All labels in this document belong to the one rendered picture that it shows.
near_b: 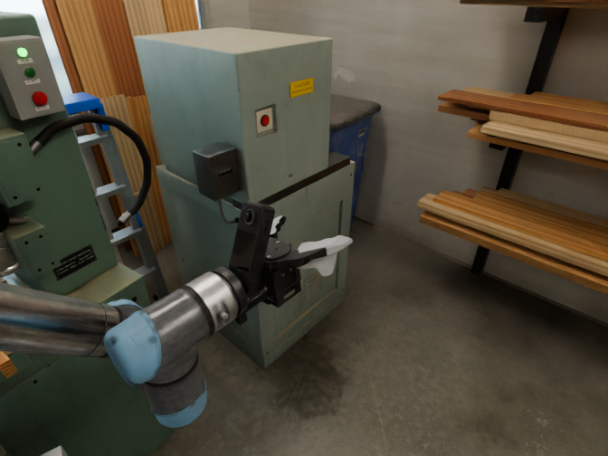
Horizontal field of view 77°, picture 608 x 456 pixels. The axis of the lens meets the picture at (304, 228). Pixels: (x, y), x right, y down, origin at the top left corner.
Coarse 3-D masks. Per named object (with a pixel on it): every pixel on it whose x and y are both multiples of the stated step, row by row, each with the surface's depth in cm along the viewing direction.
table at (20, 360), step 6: (12, 354) 84; (18, 354) 85; (24, 354) 86; (12, 360) 84; (18, 360) 85; (24, 360) 86; (18, 366) 86; (24, 366) 87; (0, 372) 83; (18, 372) 86; (0, 378) 83; (6, 378) 84; (0, 384) 83
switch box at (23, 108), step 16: (0, 48) 78; (16, 48) 80; (32, 48) 82; (0, 64) 79; (16, 64) 81; (32, 64) 83; (48, 64) 86; (0, 80) 82; (16, 80) 82; (48, 80) 87; (16, 96) 83; (32, 96) 85; (48, 96) 88; (16, 112) 84; (32, 112) 86; (48, 112) 89
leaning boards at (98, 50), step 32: (64, 0) 192; (96, 0) 204; (128, 0) 214; (160, 0) 229; (192, 0) 240; (64, 32) 197; (96, 32) 206; (128, 32) 221; (160, 32) 235; (64, 64) 203; (96, 64) 211; (128, 64) 227; (96, 96) 216; (128, 96) 225; (96, 160) 231; (128, 160) 229; (160, 160) 240; (160, 192) 255; (128, 224) 247; (160, 224) 263
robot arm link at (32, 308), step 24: (0, 288) 43; (24, 288) 46; (0, 312) 41; (24, 312) 44; (48, 312) 46; (72, 312) 49; (96, 312) 52; (120, 312) 56; (0, 336) 42; (24, 336) 44; (48, 336) 46; (72, 336) 48; (96, 336) 51
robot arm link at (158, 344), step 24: (144, 312) 45; (168, 312) 45; (192, 312) 46; (120, 336) 42; (144, 336) 43; (168, 336) 44; (192, 336) 46; (120, 360) 42; (144, 360) 42; (168, 360) 45; (192, 360) 48
